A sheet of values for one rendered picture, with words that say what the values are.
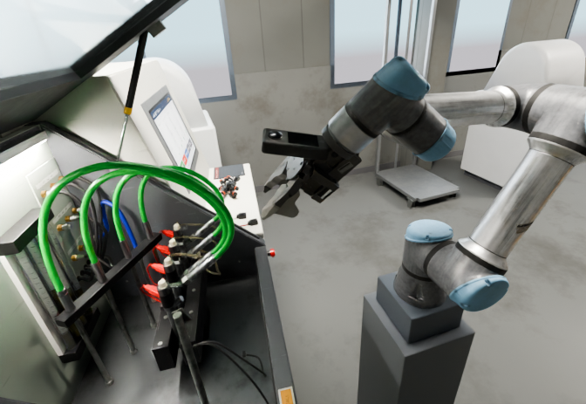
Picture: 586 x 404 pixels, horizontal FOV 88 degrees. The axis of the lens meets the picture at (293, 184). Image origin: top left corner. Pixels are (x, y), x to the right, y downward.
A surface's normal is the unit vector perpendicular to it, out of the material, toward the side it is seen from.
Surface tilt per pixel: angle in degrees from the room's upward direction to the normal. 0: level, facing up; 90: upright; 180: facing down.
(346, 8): 90
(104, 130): 90
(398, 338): 0
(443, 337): 0
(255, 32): 90
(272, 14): 90
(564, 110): 61
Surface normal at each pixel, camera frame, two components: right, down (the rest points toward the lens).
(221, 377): -0.06, -0.90
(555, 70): 0.32, 0.24
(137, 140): 0.20, 0.42
